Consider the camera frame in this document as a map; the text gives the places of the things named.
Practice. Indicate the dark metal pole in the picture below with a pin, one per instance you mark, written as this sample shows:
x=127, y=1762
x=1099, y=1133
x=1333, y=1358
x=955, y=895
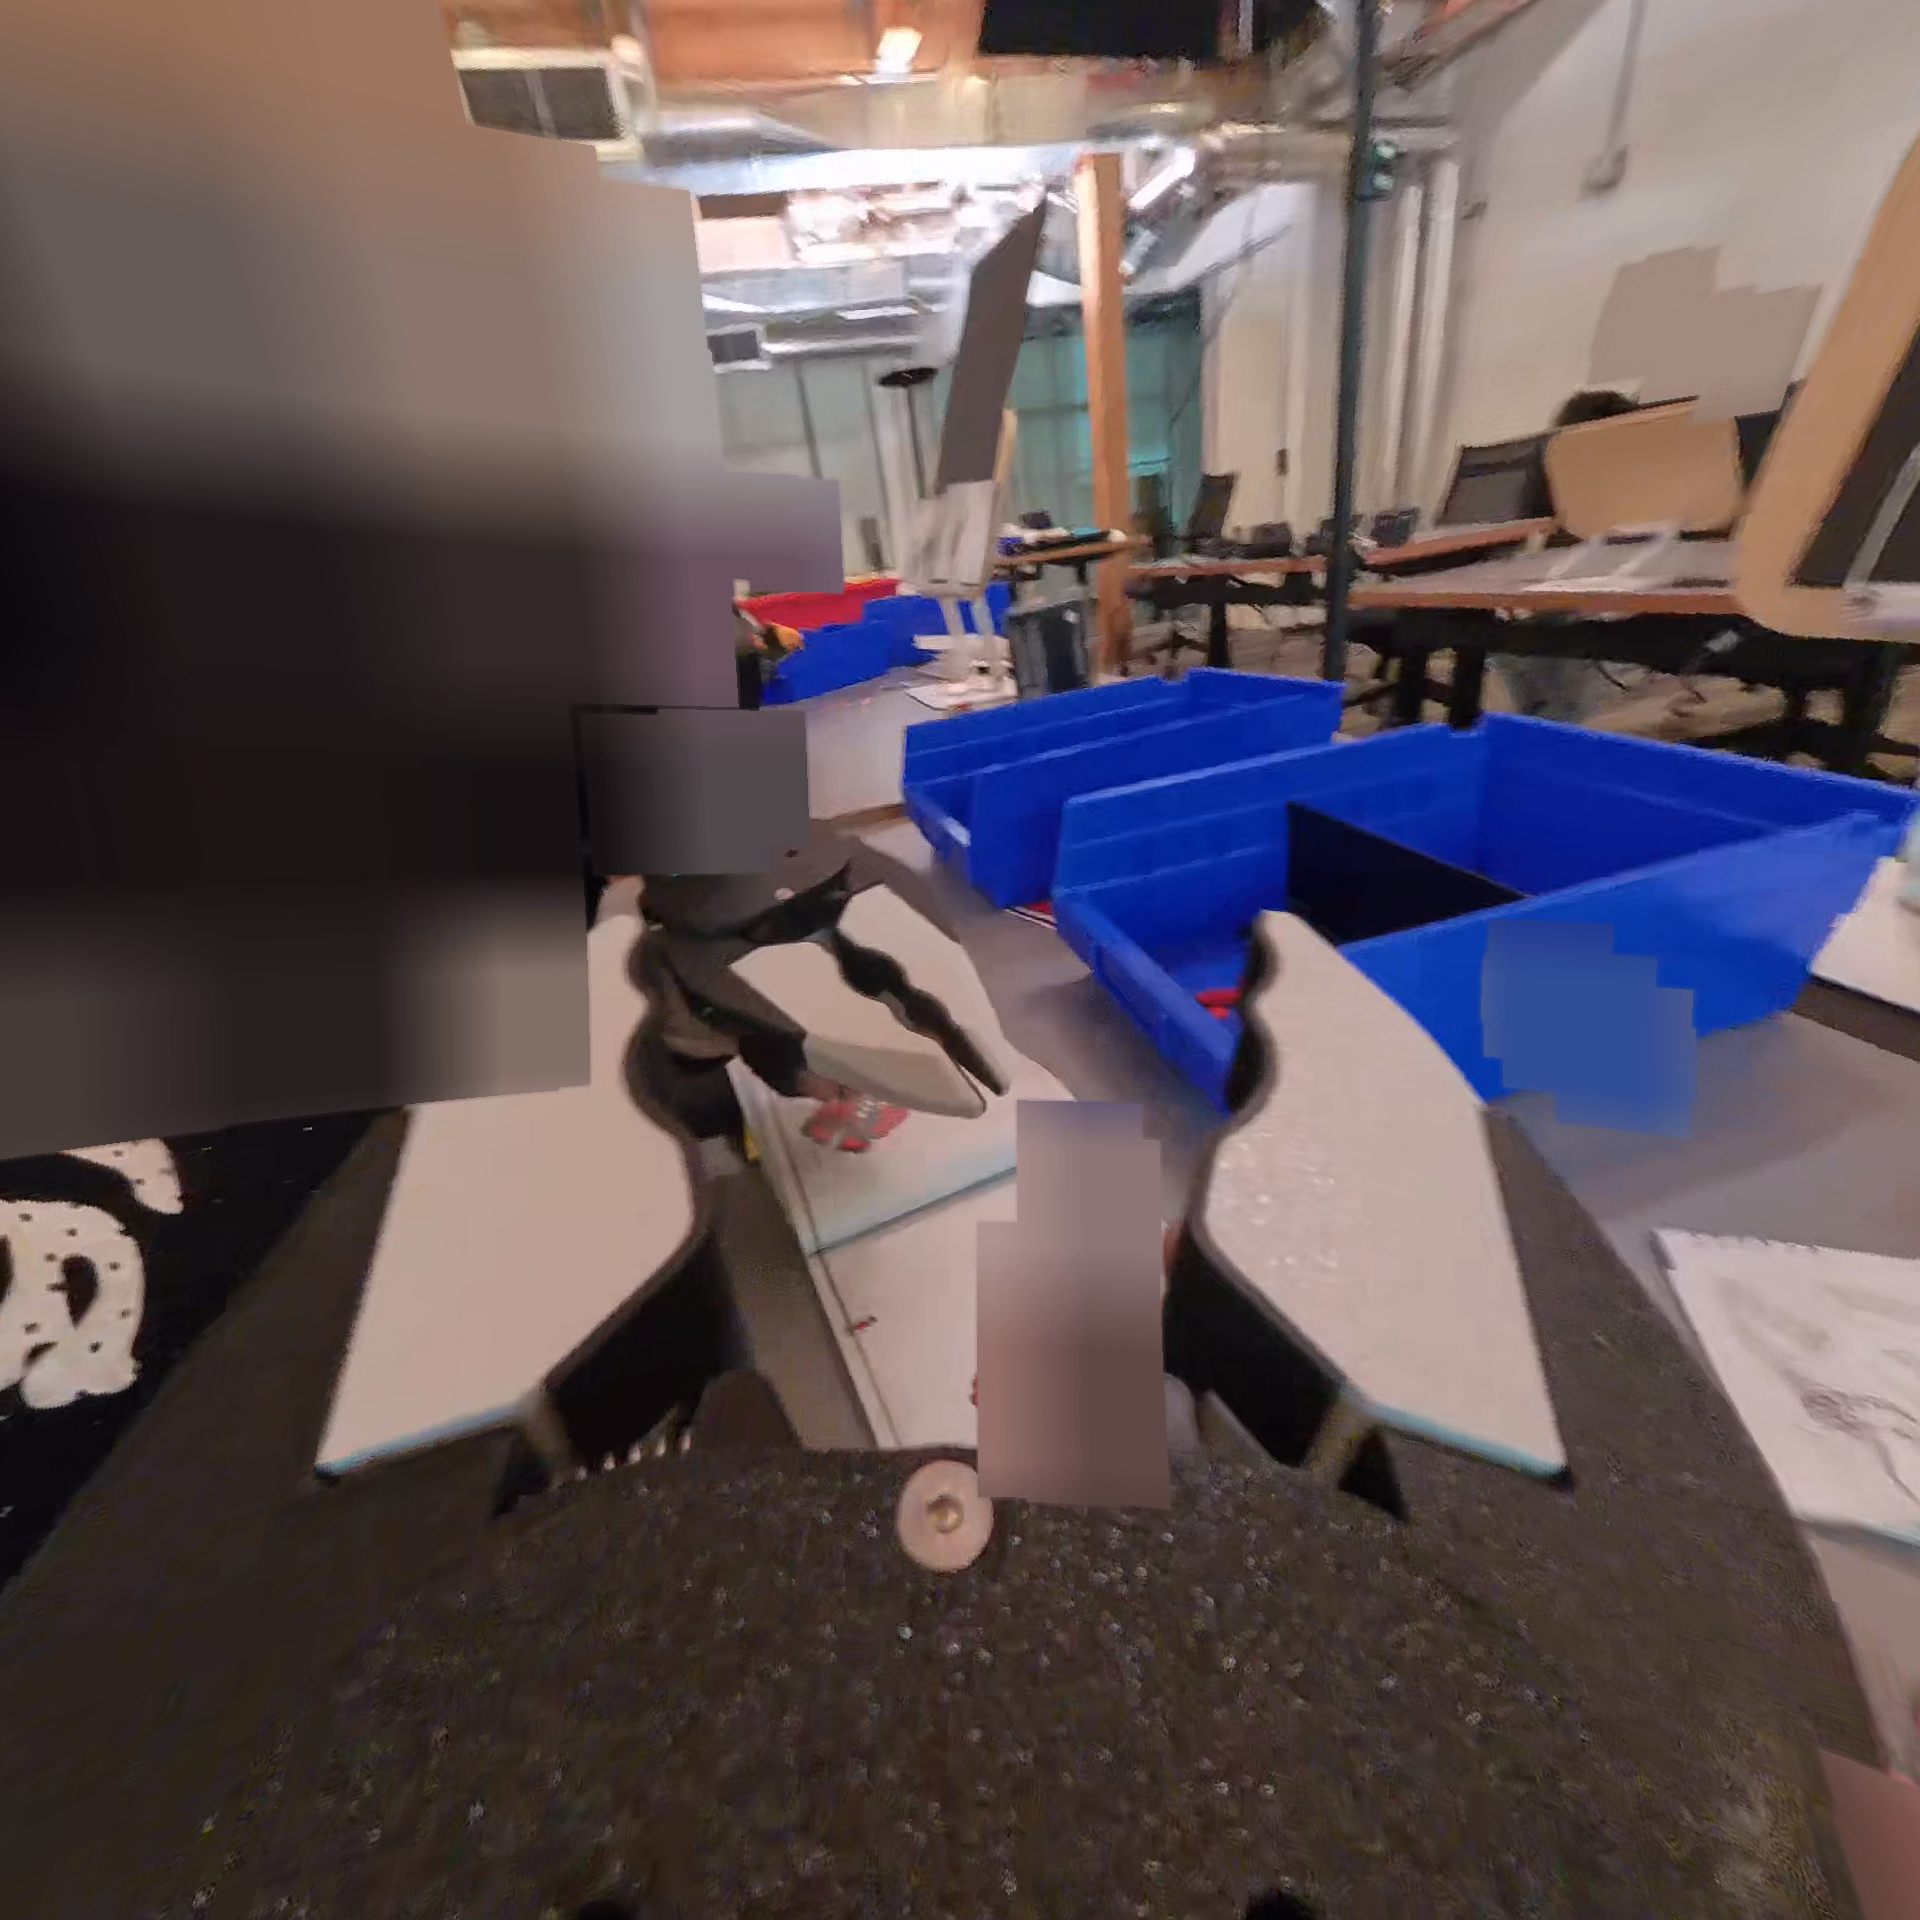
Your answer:
x=1359, y=376

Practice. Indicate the blue plastic storage bin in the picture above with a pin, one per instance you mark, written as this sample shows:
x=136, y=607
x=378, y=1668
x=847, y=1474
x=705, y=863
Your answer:
x=1050, y=780
x=856, y=648

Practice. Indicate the wooden post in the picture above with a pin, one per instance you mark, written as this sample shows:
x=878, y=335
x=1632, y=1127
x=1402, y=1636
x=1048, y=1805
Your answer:
x=1102, y=421

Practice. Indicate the black box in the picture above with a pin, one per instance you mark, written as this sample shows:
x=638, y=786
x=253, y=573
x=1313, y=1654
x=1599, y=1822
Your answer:
x=1050, y=648

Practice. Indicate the white work mat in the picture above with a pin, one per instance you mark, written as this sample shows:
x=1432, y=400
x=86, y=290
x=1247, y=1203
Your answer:
x=915, y=1320

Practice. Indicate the printed instruction booklet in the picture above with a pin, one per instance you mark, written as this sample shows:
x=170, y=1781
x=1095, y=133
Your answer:
x=1815, y=1382

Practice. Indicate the white book stand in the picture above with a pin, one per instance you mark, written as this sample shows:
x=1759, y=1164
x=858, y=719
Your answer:
x=1881, y=608
x=960, y=570

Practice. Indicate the red toy car assembly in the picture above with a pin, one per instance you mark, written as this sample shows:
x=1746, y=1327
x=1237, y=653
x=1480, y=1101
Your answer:
x=854, y=1123

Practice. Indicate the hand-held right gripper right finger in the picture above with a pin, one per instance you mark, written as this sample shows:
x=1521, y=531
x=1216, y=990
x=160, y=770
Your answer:
x=1349, y=1200

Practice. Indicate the ceiling air vent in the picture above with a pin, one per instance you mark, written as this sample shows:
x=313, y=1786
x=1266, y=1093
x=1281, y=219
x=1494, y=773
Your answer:
x=539, y=99

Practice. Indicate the red toy bricks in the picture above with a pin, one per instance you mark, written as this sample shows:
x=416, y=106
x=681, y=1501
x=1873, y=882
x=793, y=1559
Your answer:
x=1218, y=1003

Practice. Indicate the wooden desk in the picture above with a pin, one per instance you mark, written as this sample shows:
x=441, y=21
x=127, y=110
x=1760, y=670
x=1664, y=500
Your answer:
x=1275, y=567
x=1575, y=599

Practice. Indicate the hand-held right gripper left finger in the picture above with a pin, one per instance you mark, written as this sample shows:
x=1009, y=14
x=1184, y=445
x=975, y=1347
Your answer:
x=510, y=1277

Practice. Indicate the black office chair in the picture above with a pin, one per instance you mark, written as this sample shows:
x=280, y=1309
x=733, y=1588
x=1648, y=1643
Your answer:
x=1497, y=480
x=1210, y=517

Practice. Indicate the cardboard sheet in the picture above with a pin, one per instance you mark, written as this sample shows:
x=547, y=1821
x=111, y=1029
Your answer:
x=1642, y=474

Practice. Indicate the silver air duct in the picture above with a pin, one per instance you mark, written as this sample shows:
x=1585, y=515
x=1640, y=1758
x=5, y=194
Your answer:
x=930, y=128

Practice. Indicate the blue bin with black divider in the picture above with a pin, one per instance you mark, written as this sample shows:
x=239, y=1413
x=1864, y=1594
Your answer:
x=1650, y=870

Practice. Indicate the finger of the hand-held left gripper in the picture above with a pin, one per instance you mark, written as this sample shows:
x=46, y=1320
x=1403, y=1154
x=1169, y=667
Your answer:
x=886, y=1078
x=938, y=975

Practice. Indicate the red plastic storage bin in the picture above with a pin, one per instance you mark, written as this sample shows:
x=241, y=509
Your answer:
x=818, y=605

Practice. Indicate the white paper sheet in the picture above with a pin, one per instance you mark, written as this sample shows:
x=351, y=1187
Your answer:
x=1875, y=954

